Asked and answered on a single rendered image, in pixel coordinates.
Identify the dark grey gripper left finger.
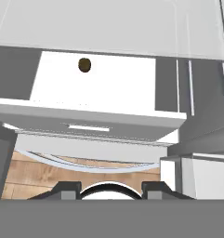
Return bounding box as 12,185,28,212
27,180,83,201

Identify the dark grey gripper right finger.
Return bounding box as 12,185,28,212
140,180,197,201

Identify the white fridge bottom panel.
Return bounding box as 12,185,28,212
14,132,169,165

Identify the white fridge door bin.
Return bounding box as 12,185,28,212
159,152,224,201

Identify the white fridge drawer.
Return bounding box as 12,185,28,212
0,50,188,147

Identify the grey fridge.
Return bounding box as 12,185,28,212
0,0,224,201

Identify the pale glass fridge shelf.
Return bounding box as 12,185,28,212
0,0,224,61

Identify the white round object black rim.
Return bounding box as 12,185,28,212
80,180,141,201

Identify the brown round fruit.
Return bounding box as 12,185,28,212
77,57,92,73

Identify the white drawer handle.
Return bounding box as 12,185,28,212
68,124,111,133

